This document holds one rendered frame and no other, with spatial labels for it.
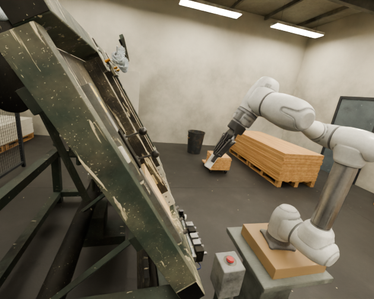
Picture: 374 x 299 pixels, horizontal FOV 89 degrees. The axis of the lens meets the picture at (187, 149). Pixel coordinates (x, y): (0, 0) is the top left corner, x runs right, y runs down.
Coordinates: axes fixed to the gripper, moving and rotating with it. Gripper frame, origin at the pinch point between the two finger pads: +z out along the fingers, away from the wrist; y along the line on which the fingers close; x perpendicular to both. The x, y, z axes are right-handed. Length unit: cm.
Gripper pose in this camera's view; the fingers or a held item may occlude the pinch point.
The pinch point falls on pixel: (211, 161)
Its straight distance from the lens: 87.0
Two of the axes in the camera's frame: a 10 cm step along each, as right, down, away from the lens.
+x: 8.3, 5.2, 2.2
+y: 0.6, 3.1, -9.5
